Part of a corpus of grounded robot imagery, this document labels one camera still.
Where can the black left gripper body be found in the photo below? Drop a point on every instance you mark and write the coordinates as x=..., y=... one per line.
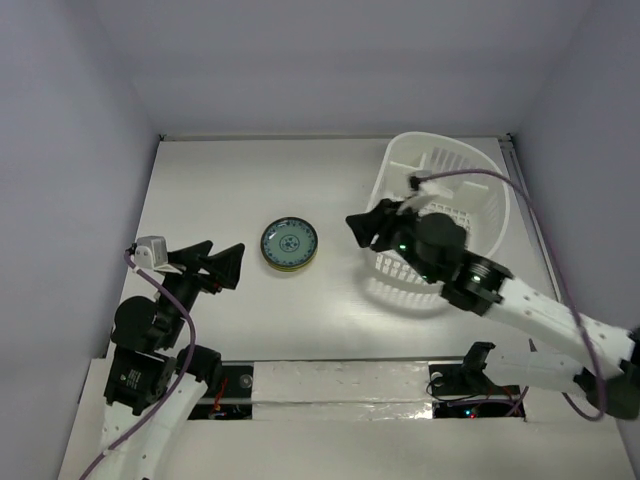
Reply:
x=187, y=284

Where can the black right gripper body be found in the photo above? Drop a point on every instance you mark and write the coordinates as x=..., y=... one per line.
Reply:
x=382, y=232

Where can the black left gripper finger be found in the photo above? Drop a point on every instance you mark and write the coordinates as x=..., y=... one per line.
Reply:
x=225, y=266
x=190, y=255

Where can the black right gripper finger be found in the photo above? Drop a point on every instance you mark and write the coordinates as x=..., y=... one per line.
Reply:
x=364, y=225
x=384, y=236

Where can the lime green plate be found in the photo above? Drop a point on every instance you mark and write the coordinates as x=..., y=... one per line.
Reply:
x=291, y=266

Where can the dark green patterned plate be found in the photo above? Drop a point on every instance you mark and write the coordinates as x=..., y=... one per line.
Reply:
x=288, y=238

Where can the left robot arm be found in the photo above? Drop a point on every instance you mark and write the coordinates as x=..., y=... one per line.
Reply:
x=159, y=377

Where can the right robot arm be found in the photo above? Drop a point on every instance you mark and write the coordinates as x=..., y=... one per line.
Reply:
x=592, y=359

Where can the white plastic dish rack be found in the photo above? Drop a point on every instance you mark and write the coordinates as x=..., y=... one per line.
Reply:
x=478, y=203

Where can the white foam block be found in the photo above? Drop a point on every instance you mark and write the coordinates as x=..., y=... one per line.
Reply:
x=341, y=391

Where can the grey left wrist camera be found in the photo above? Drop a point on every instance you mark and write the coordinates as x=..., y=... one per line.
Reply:
x=150, y=253

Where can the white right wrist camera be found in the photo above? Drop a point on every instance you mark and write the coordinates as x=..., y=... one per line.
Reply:
x=422, y=190

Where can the aluminium rail right edge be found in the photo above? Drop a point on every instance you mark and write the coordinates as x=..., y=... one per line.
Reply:
x=532, y=225

